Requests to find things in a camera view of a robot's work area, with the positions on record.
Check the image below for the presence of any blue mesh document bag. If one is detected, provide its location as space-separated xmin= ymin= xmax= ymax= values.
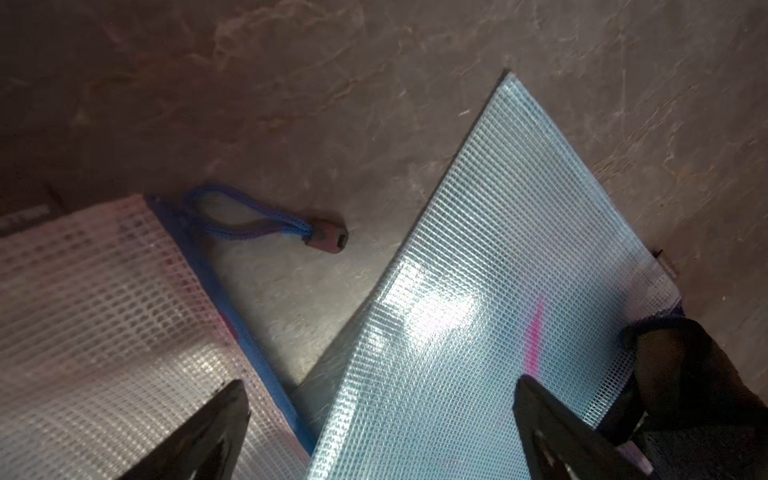
xmin=308 ymin=74 xmax=680 ymax=479

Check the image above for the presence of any white mesh document bag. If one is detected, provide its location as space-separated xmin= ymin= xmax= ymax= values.
xmin=1 ymin=195 xmax=316 ymax=479

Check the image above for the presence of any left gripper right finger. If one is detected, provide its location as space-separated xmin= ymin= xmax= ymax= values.
xmin=514 ymin=375 xmax=647 ymax=479

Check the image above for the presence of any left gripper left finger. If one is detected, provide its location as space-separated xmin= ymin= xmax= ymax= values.
xmin=122 ymin=380 xmax=250 ymax=480

